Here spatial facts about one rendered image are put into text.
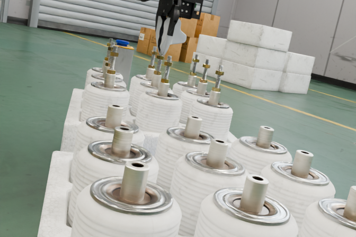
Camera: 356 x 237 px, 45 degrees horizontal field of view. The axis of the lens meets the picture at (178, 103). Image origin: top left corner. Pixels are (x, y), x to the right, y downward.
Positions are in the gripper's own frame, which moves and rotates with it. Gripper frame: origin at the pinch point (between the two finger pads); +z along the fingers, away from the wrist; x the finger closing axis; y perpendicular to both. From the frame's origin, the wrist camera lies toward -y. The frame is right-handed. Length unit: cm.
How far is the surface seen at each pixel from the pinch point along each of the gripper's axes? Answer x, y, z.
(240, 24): 216, 180, -17
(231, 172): -56, -15, 9
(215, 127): -19.2, 7.1, 13.4
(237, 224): -66, -22, 9
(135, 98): -0.5, -4.2, 12.7
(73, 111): -2.8, -19.4, 16.3
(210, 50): 250, 176, 12
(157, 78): -1.0, 0.2, 7.1
